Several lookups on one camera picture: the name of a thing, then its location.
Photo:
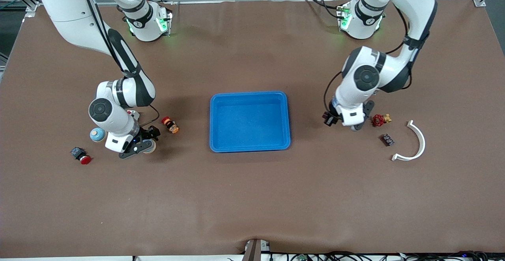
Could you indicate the white red circuit breaker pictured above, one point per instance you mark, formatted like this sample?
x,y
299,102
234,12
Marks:
x,y
134,114

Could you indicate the orange emergency stop switch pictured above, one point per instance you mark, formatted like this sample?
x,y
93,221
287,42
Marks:
x,y
170,125

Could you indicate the red mushroom push button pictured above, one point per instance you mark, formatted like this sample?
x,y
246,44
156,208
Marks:
x,y
85,159

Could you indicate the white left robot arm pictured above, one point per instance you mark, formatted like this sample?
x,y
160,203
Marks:
x,y
410,0

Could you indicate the black terminal block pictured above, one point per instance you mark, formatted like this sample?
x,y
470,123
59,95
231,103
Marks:
x,y
387,140

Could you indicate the white curved plastic bracket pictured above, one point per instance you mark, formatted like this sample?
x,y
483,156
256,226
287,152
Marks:
x,y
423,142

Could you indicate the brass valve red handwheel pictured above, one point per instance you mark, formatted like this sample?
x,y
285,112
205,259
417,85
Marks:
x,y
378,120

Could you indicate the blue plastic tray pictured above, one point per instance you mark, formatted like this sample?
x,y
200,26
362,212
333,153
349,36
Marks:
x,y
248,123

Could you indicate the blue bell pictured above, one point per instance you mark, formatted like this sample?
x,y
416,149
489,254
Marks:
x,y
97,135

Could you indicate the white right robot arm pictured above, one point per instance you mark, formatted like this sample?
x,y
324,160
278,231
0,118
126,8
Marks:
x,y
71,12

